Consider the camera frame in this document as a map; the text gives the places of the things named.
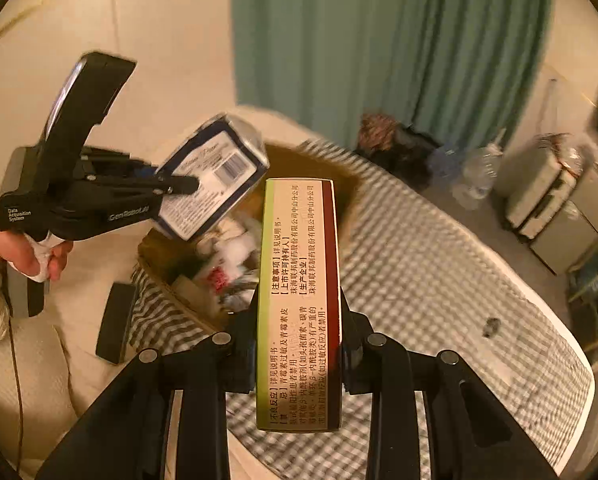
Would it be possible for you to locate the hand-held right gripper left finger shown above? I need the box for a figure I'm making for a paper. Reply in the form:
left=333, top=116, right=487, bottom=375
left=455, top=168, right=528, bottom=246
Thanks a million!
left=34, top=305, right=257, bottom=480

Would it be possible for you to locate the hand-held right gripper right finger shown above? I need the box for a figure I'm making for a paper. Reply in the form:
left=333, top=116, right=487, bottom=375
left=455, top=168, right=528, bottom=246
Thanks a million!
left=339, top=292, right=564, bottom=480

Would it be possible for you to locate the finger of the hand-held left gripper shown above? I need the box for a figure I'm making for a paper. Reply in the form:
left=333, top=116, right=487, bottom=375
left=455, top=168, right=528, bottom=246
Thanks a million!
left=76, top=174, right=201, bottom=211
left=80, top=147, right=158, bottom=176

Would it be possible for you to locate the dark blue label packet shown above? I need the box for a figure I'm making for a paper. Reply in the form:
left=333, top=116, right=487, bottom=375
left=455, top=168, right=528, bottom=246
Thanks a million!
left=151, top=112, right=271, bottom=242

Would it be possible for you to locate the small medicine box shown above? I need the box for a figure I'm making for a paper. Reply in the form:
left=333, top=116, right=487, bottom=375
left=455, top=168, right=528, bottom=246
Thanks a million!
left=255, top=178, right=342, bottom=433

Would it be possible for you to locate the brown cardboard box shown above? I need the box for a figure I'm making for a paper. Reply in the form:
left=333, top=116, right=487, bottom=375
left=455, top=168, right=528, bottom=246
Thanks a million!
left=138, top=140, right=362, bottom=336

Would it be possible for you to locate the person's left hand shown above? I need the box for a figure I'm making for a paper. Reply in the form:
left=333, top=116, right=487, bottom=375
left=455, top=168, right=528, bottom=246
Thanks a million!
left=0, top=205, right=75, bottom=283

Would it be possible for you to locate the black rectangular case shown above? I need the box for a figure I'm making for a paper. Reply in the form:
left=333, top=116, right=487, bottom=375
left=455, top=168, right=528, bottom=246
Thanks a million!
left=95, top=282, right=140, bottom=365

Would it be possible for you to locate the black bag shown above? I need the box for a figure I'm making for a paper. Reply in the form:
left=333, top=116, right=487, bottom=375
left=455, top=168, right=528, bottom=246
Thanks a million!
left=374, top=122, right=442, bottom=191

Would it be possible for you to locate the floral bag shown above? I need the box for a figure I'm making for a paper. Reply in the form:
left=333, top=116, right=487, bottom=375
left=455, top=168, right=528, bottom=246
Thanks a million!
left=356, top=112, right=400, bottom=158

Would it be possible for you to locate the crushed bluish water bottle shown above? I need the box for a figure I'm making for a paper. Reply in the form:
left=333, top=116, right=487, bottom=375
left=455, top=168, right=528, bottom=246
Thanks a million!
left=426, top=142, right=462, bottom=181

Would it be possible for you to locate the large clear water bottle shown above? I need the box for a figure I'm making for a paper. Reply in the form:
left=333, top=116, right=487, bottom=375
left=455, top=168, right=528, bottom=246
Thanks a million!
left=451, top=127, right=507, bottom=211

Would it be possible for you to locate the white suitcase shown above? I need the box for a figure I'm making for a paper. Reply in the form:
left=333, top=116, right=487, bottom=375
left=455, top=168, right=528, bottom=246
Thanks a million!
left=504, top=132, right=580, bottom=241

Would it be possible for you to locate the green curtain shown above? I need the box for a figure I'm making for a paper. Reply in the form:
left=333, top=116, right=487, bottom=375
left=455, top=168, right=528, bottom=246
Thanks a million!
left=229, top=0, right=554, bottom=131

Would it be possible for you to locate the grey mini fridge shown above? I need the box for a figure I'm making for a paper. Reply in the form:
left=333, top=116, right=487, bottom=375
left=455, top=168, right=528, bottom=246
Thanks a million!
left=529, top=165, right=598, bottom=276

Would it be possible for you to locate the thin brown cable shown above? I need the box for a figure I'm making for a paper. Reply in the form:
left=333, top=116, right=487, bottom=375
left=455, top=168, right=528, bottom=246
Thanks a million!
left=6, top=315, right=26, bottom=466

